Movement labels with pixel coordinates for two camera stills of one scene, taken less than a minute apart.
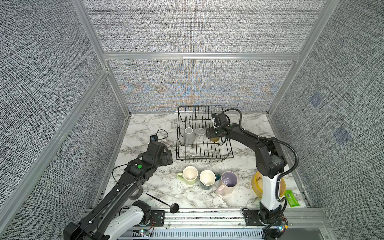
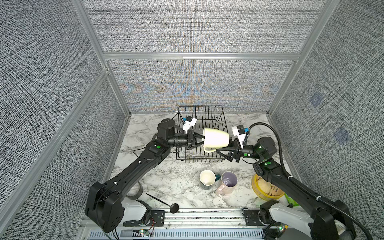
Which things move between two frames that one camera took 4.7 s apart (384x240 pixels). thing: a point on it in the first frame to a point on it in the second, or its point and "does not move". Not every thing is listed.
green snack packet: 291,198 does not move
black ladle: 174,208 does not move
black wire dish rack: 192,145 does not move
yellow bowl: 256,183 does not move
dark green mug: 207,178 does not move
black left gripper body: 164,160 to 184,140
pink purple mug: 229,180 does not move
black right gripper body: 214,132 to 249,153
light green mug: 189,175 to 213,138
